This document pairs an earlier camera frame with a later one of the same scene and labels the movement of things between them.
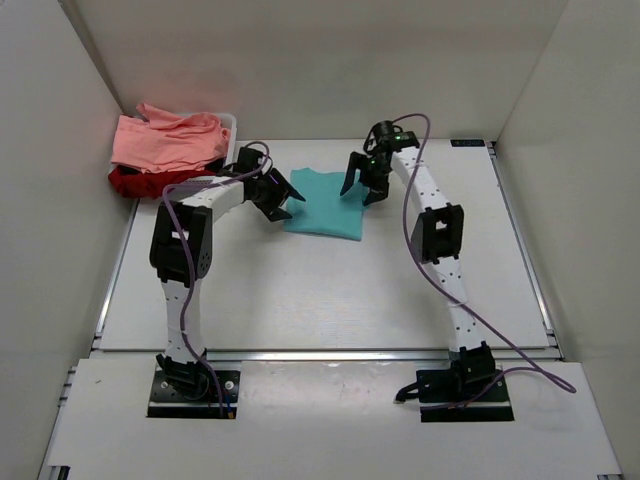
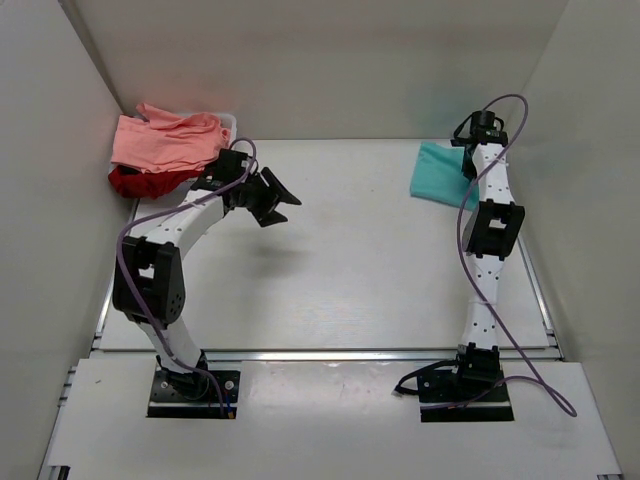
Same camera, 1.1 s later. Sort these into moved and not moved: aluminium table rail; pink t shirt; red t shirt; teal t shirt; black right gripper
Moved: black right gripper; teal t shirt
Not moved: pink t shirt; aluminium table rail; red t shirt
